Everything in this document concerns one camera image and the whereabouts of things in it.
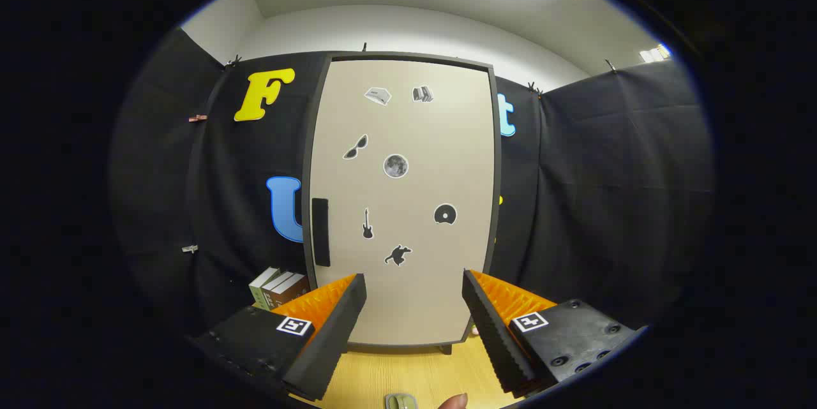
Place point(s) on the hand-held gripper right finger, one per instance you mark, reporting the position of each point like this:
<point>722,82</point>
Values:
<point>494,339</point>

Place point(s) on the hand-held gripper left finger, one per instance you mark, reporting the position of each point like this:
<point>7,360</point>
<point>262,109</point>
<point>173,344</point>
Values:
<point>335,339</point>

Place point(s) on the green object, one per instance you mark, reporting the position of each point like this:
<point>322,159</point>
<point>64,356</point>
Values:
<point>401,402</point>

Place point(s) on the beige cabinet door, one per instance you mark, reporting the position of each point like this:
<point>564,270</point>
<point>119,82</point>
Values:
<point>415,281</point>

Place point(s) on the grey cabinet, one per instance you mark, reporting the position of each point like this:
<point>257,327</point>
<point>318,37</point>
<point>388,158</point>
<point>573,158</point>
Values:
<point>408,347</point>

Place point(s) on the green book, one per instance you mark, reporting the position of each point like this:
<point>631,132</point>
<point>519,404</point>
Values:
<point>262,288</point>

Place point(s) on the black backdrop cloth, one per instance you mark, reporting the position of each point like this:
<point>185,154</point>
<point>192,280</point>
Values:
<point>606,173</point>

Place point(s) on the red clip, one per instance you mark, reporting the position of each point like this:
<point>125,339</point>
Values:
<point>198,118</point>

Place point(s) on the small ceiling light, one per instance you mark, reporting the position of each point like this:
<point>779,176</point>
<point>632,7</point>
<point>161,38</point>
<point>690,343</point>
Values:
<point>656,53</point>

